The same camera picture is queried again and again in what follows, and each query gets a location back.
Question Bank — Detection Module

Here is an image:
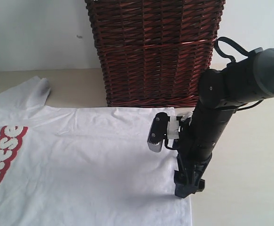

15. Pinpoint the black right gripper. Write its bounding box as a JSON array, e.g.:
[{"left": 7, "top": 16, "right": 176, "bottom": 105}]
[{"left": 173, "top": 56, "right": 268, "bottom": 198}]

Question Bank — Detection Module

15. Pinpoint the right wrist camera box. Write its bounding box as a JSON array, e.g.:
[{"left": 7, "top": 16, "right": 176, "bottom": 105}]
[{"left": 147, "top": 112, "right": 194, "bottom": 153}]

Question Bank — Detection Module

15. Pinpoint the dark brown wicker basket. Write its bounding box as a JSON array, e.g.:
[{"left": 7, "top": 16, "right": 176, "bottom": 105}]
[{"left": 86, "top": 0, "right": 225, "bottom": 107}]

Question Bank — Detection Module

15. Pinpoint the white t-shirt red lettering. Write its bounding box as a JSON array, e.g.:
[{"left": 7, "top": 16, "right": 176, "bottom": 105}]
[{"left": 0, "top": 77, "right": 192, "bottom": 226}]

